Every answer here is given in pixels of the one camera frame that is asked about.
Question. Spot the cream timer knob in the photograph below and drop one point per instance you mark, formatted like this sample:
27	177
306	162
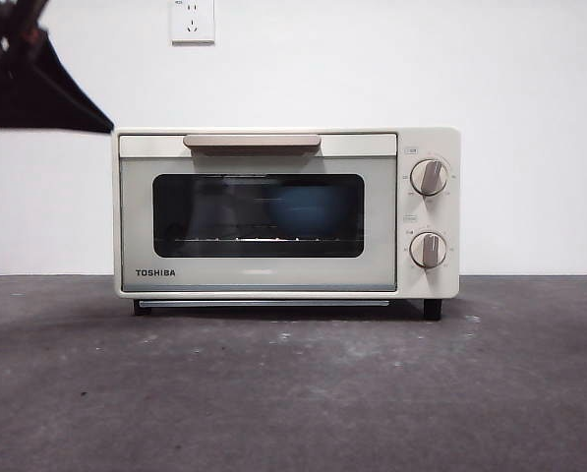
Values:
428	250

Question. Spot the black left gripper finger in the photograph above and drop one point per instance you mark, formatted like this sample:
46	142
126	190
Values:
52	69
22	108

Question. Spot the blue bowl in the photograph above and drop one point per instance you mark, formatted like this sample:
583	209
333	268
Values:
305	211

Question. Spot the glass oven door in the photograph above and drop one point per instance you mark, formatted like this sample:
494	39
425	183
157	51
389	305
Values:
138	221

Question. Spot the white wall socket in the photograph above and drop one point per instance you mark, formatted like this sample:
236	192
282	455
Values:
193	34

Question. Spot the cream temperature knob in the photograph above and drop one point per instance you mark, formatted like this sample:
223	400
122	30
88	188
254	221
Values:
428	178

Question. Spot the cream Toshiba toaster oven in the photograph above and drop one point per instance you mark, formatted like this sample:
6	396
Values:
438	140

